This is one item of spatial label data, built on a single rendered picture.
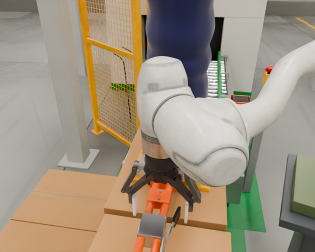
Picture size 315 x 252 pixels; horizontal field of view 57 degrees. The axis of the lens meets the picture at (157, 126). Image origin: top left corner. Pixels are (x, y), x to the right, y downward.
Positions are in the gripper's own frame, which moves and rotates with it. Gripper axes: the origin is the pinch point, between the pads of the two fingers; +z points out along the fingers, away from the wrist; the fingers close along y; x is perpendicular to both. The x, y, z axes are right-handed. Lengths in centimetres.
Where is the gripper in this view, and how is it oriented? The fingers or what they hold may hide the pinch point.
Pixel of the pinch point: (160, 212)
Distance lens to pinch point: 80.1
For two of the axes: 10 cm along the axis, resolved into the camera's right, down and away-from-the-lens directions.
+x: -1.8, 5.0, -8.5
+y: -9.8, -0.9, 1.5
